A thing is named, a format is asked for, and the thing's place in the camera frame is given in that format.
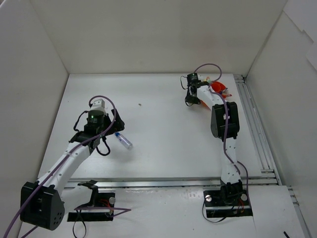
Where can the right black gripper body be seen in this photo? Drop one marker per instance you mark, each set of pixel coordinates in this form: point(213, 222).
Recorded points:
point(192, 98)

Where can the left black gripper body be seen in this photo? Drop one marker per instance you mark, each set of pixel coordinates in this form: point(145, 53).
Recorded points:
point(115, 122)

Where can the clear blue glue bottle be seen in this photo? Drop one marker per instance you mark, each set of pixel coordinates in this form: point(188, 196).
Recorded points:
point(124, 141)

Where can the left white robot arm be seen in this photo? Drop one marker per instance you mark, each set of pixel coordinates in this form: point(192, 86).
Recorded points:
point(44, 202)

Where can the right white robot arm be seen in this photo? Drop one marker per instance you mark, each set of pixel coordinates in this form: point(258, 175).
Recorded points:
point(225, 127)

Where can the orange round divided container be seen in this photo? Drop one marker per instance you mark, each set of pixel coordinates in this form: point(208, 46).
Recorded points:
point(211, 95)

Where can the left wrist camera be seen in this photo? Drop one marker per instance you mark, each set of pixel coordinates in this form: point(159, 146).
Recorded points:
point(98, 105)

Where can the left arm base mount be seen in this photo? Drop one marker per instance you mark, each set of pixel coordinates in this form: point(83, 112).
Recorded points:
point(104, 199)

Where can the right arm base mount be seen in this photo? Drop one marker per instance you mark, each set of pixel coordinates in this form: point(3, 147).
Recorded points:
point(216, 208)

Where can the aluminium frame rail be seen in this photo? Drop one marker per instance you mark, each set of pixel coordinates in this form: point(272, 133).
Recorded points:
point(264, 154)

